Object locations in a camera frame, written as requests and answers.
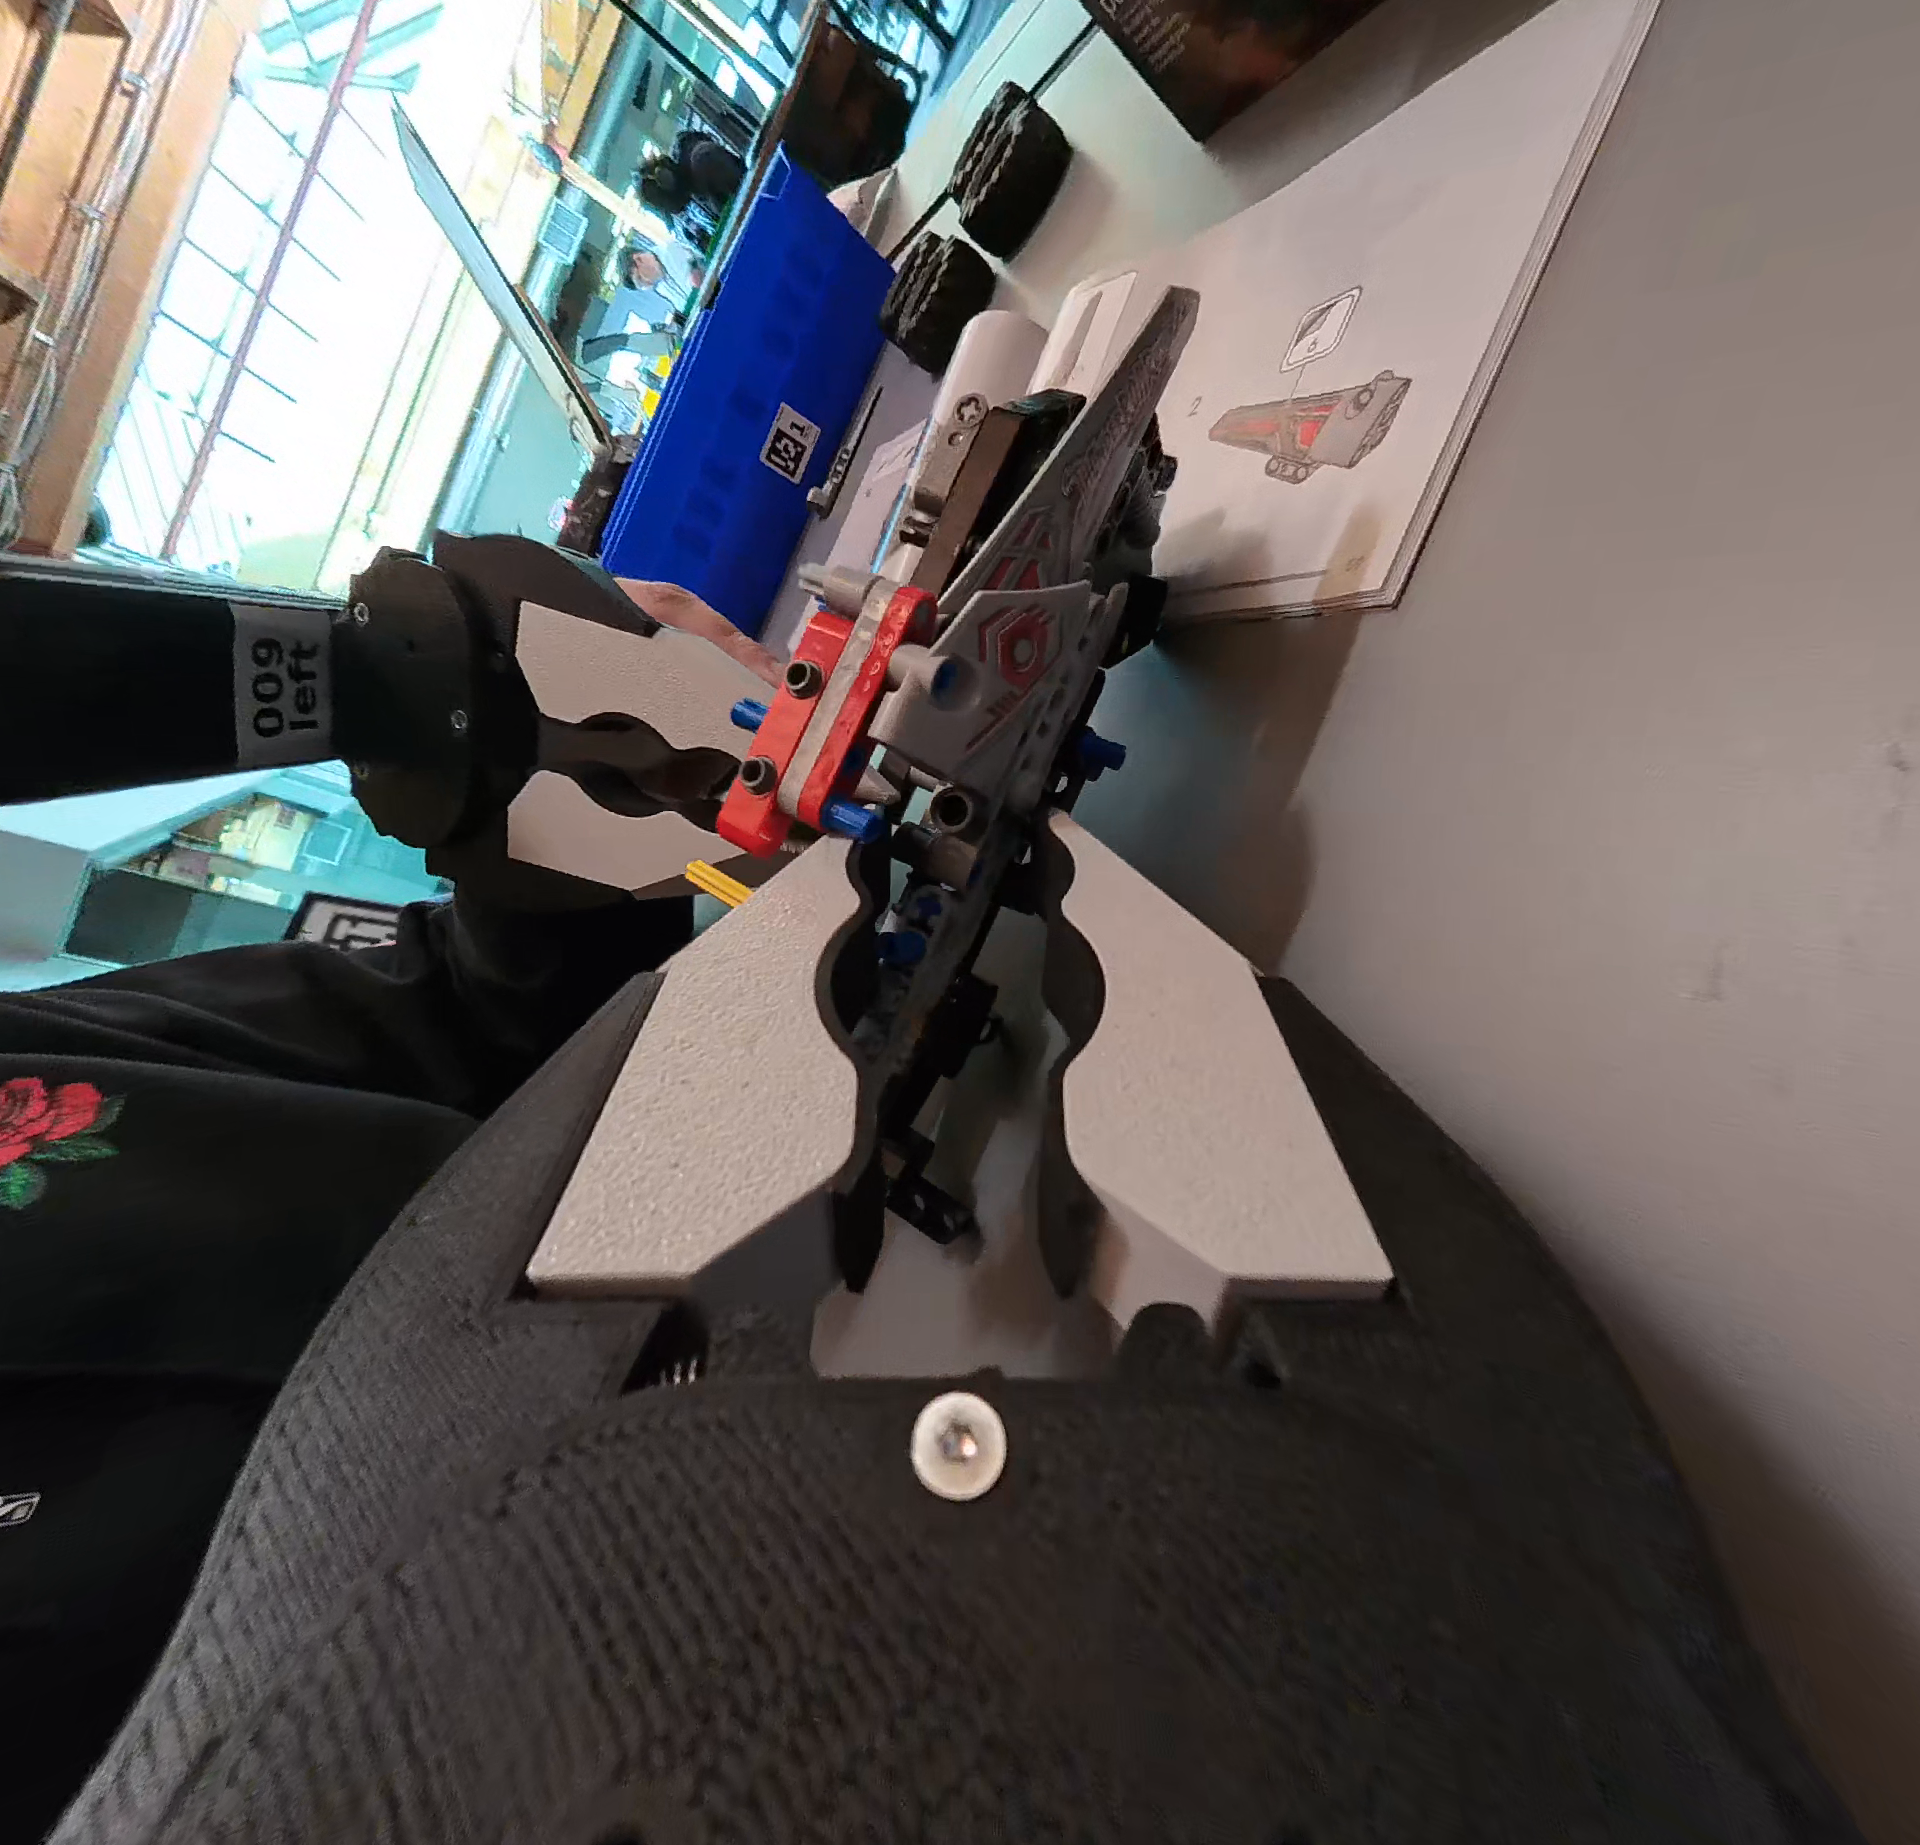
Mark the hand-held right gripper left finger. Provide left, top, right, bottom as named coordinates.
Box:
left=525, top=832, right=889, bottom=1305

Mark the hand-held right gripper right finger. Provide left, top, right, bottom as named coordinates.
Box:
left=1034, top=812, right=1398, bottom=1358

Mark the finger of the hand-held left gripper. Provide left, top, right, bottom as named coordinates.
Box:
left=515, top=600, right=796, bottom=818
left=509, top=764, right=800, bottom=909

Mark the toy brick vehicle model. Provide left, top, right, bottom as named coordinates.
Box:
left=682, top=285, right=1203, bottom=1248

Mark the person's left hand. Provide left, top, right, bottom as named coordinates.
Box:
left=613, top=576, right=796, bottom=678

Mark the blue storage bin with tag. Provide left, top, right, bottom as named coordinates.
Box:
left=601, top=141, right=894, bottom=648

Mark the grey toy brick piece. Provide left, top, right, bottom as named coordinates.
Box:
left=807, top=382, right=888, bottom=515

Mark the person's black sweater torso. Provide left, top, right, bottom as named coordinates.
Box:
left=0, top=899, right=662, bottom=1845

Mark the wooden shelf unit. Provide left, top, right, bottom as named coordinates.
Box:
left=0, top=0, right=287, bottom=558

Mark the white instruction booklet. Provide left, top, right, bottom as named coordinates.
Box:
left=861, top=0, right=1697, bottom=633

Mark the black toy box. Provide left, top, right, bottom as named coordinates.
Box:
left=1021, top=0, right=1487, bottom=144

